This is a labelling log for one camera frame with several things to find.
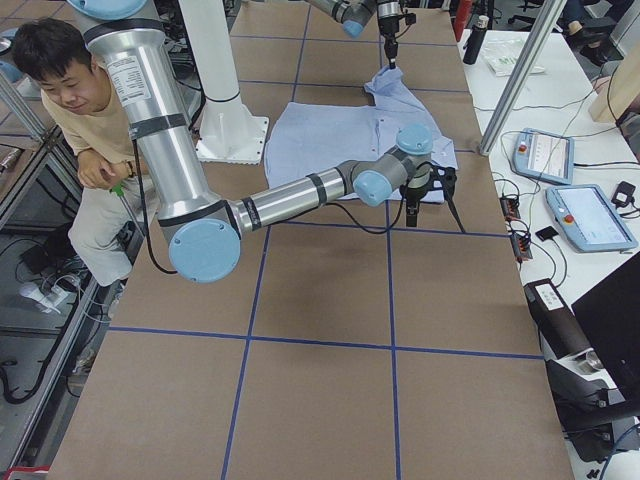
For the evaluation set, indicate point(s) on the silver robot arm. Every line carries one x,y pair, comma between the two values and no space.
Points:
204,230
355,15

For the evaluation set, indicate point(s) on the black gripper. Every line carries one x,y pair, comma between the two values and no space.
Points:
414,192
387,28

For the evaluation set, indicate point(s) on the black monitor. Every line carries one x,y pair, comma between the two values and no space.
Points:
608,315

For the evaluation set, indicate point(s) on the light blue striped shirt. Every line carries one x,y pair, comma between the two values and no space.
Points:
311,138

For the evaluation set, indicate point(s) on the far blue teach pendant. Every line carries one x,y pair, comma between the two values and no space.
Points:
544,156

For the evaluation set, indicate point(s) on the blue teach pendant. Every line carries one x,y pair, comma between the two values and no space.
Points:
544,156
588,219

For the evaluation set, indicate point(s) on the white plastic bag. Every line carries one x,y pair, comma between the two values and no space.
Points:
502,55

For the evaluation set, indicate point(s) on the red cylinder bottle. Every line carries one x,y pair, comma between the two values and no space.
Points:
462,16

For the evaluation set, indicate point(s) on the black water bottle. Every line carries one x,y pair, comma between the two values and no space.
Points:
475,40

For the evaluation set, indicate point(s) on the aluminium frame post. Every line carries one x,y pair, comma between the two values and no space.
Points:
536,40

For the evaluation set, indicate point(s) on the near blue teach pendant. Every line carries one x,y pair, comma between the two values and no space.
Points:
588,219

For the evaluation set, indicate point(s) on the black box with label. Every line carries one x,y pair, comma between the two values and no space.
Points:
559,332

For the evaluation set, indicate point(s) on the white camera mast post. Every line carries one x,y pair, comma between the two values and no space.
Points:
228,132

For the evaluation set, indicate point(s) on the brown paper table cover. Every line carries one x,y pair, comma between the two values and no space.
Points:
331,353

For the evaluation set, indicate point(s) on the person in beige shirt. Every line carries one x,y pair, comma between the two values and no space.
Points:
78,94

